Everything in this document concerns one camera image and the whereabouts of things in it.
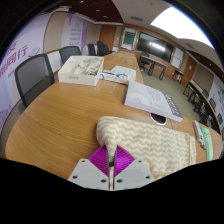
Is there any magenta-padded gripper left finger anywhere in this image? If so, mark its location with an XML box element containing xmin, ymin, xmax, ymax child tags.
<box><xmin>68</xmin><ymin>145</ymin><xmax>111</xmax><ymax>191</ymax></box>

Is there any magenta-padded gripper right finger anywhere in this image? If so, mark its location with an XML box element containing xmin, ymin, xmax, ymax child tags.
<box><xmin>113</xmin><ymin>145</ymin><xmax>156</xmax><ymax>191</ymax></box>

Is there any cream zigzag-patterned towel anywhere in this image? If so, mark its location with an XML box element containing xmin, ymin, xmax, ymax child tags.
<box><xmin>95</xmin><ymin>115</ymin><xmax>198</xmax><ymax>181</ymax></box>

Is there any dark round cup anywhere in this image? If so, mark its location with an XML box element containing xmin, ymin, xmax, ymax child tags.
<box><xmin>149</xmin><ymin>112</ymin><xmax>168</xmax><ymax>127</ymax></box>

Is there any large white flat book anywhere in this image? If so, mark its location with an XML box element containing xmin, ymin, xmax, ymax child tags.
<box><xmin>123</xmin><ymin>80</ymin><xmax>184</xmax><ymax>123</ymax></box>

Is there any small white marker box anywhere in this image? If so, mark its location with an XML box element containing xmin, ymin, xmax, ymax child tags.
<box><xmin>193</xmin><ymin>119</ymin><xmax>205</xmax><ymax>141</ymax></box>

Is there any green booklet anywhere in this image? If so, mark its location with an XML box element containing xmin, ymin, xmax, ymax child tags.
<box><xmin>199</xmin><ymin>126</ymin><xmax>214</xmax><ymax>162</ymax></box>

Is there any open white cardboard box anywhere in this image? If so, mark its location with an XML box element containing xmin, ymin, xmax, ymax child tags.
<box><xmin>57</xmin><ymin>55</ymin><xmax>105</xmax><ymax>87</ymax></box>

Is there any blue and white packet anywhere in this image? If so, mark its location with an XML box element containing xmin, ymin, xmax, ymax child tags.
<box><xmin>99</xmin><ymin>70</ymin><xmax>129</xmax><ymax>84</ymax></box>

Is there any long wooden conference table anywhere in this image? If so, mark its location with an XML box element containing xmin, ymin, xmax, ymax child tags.
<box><xmin>182</xmin><ymin>81</ymin><xmax>223</xmax><ymax>134</ymax></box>

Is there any white printed paper sheet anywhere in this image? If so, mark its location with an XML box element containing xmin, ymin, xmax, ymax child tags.
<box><xmin>110</xmin><ymin>65</ymin><xmax>137</xmax><ymax>83</ymax></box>

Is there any row of black office chairs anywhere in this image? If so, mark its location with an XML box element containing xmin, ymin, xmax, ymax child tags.
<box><xmin>199</xmin><ymin>88</ymin><xmax>224</xmax><ymax>126</ymax></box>
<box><xmin>87</xmin><ymin>40</ymin><xmax>113</xmax><ymax>57</ymax></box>

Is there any small wooden side table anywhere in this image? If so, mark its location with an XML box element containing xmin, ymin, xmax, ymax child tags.
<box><xmin>171</xmin><ymin>68</ymin><xmax>185</xmax><ymax>84</ymax></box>

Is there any black mesh office chair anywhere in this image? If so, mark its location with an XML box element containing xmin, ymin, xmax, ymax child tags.
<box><xmin>58</xmin><ymin>45</ymin><xmax>83</xmax><ymax>67</ymax></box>
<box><xmin>14</xmin><ymin>53</ymin><xmax>56</xmax><ymax>108</ymax></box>

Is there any wooden desk with dark legs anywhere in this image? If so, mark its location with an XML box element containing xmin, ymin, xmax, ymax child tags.
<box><xmin>138</xmin><ymin>54</ymin><xmax>168</xmax><ymax>81</ymax></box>

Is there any brown wooden door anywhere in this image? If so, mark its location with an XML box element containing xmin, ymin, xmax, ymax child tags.
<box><xmin>98</xmin><ymin>25</ymin><xmax>118</xmax><ymax>52</ymax></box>

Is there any bright ceiling light panel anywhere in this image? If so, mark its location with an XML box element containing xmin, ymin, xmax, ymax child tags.
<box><xmin>149</xmin><ymin>6</ymin><xmax>214</xmax><ymax>49</ymax></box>

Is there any white wall whiteboard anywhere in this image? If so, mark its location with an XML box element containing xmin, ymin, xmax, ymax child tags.
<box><xmin>170</xmin><ymin>47</ymin><xmax>185</xmax><ymax>70</ymax></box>

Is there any large black wall screen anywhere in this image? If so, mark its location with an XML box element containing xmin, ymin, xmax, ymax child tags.
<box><xmin>136</xmin><ymin>31</ymin><xmax>175</xmax><ymax>63</ymax></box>

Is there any white-framed green wall board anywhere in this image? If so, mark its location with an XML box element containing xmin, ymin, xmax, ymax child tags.
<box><xmin>120</xmin><ymin>26</ymin><xmax>138</xmax><ymax>51</ymax></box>

